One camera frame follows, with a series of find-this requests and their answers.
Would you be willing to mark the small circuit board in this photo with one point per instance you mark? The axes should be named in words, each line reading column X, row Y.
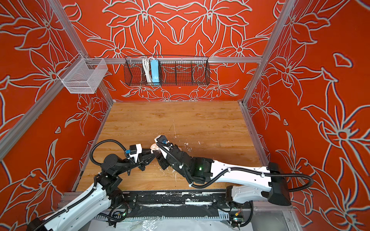
column 236, row 219

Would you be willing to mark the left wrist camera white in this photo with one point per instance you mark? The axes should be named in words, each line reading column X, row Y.
column 133, row 151

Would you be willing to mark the white wire mesh basket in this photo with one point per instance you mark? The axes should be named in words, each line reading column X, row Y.
column 82, row 75

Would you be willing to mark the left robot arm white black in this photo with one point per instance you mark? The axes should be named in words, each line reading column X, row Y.
column 103, row 197

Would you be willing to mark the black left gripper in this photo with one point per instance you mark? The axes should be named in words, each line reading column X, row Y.
column 143, row 162

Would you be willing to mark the light blue box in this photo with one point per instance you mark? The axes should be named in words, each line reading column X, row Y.
column 155, row 72

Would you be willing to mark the grey slotted cable duct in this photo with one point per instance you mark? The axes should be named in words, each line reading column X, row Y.
column 220, row 217

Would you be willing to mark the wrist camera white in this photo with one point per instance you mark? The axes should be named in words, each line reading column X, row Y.
column 162, row 140
column 133, row 151

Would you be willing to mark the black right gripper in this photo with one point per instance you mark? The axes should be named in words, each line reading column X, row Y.
column 164, row 160

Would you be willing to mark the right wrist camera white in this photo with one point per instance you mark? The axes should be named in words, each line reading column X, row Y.
column 162, row 140

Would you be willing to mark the aluminium frame rail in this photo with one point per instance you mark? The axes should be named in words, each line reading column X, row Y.
column 262, row 62

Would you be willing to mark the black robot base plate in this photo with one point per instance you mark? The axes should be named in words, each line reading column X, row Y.
column 177, row 203

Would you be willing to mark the black wire wall basket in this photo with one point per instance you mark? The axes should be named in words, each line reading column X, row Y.
column 174, row 70

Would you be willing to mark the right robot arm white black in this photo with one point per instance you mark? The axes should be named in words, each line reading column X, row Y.
column 248, row 184

